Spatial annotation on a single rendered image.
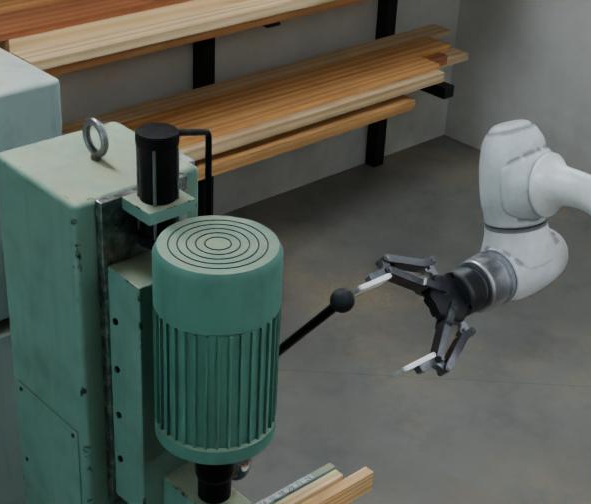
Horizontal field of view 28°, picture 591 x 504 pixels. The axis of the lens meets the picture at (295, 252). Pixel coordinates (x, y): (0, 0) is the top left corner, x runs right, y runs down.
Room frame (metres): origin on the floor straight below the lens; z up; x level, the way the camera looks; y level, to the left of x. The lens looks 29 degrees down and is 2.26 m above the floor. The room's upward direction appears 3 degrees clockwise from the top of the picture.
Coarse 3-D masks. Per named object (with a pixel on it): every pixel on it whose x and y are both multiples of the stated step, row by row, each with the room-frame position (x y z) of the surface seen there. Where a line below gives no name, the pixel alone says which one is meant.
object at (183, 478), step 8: (192, 464) 1.44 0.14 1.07; (176, 472) 1.41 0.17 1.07; (184, 472) 1.42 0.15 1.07; (192, 472) 1.42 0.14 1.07; (168, 480) 1.40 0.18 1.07; (176, 480) 1.40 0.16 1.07; (184, 480) 1.40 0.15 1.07; (192, 480) 1.40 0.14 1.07; (168, 488) 1.39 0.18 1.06; (176, 488) 1.38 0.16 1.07; (184, 488) 1.38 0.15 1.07; (192, 488) 1.38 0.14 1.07; (232, 488) 1.38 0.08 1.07; (168, 496) 1.39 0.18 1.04; (176, 496) 1.38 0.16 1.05; (184, 496) 1.36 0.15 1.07; (192, 496) 1.36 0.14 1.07; (232, 496) 1.37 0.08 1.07; (240, 496) 1.37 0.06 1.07
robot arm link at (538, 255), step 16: (544, 224) 1.67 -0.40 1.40; (496, 240) 1.66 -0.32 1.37; (512, 240) 1.65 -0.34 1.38; (528, 240) 1.65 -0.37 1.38; (544, 240) 1.66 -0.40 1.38; (560, 240) 1.71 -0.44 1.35; (512, 256) 1.64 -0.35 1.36; (528, 256) 1.64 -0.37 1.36; (544, 256) 1.65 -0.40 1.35; (560, 256) 1.68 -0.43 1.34; (528, 272) 1.63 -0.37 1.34; (544, 272) 1.65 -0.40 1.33; (560, 272) 1.69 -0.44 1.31; (528, 288) 1.63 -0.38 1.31
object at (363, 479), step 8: (360, 472) 1.59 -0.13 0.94; (368, 472) 1.59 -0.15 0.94; (344, 480) 1.57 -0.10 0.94; (352, 480) 1.57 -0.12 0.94; (360, 480) 1.57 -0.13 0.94; (368, 480) 1.59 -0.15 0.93; (328, 488) 1.55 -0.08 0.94; (336, 488) 1.55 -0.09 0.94; (344, 488) 1.55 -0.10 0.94; (352, 488) 1.56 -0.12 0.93; (360, 488) 1.58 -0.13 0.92; (368, 488) 1.59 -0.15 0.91; (320, 496) 1.53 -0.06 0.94; (328, 496) 1.53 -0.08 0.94; (336, 496) 1.54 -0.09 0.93; (344, 496) 1.55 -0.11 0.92; (352, 496) 1.56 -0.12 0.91
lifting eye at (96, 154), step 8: (88, 120) 1.58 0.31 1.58; (96, 120) 1.57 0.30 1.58; (88, 128) 1.59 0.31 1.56; (96, 128) 1.57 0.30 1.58; (104, 128) 1.57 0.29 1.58; (88, 136) 1.59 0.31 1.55; (104, 136) 1.56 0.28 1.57; (88, 144) 1.59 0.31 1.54; (104, 144) 1.56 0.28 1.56; (96, 152) 1.57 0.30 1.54; (104, 152) 1.56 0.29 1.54; (96, 160) 1.57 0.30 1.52
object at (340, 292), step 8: (344, 288) 1.39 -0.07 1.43; (336, 296) 1.38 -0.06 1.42; (344, 296) 1.38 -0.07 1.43; (352, 296) 1.38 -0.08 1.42; (336, 304) 1.37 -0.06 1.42; (344, 304) 1.37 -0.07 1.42; (352, 304) 1.38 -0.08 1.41; (320, 312) 1.41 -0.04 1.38; (328, 312) 1.40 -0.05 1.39; (344, 312) 1.38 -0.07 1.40; (312, 320) 1.42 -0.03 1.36; (320, 320) 1.41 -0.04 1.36; (304, 328) 1.43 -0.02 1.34; (312, 328) 1.42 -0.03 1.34; (296, 336) 1.44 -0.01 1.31; (304, 336) 1.44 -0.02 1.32; (280, 344) 1.47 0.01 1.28; (288, 344) 1.46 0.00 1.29; (280, 352) 1.47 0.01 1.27
